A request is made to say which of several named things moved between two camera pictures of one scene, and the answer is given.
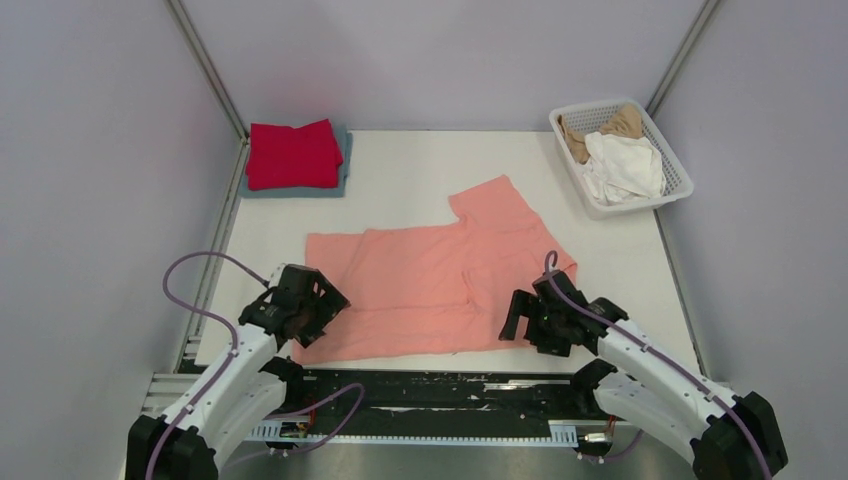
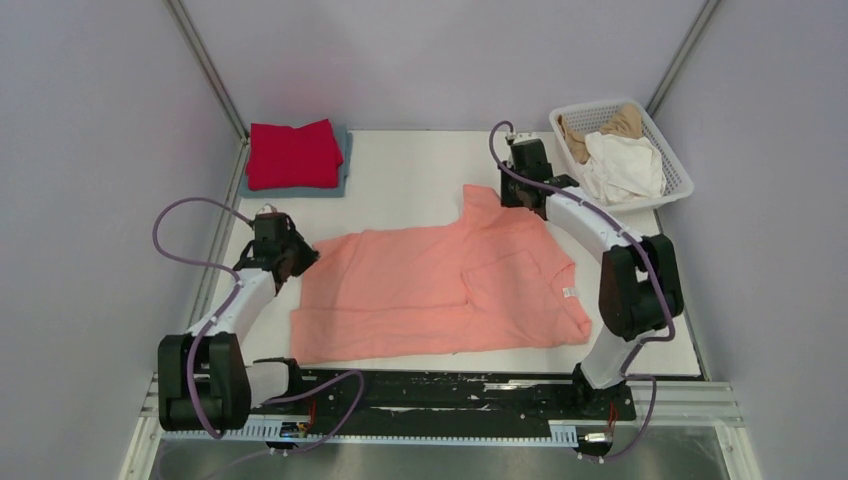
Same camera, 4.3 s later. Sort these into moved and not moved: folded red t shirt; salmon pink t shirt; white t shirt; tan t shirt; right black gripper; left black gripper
Moved: left black gripper; right black gripper
Not moved: folded red t shirt; salmon pink t shirt; tan t shirt; white t shirt
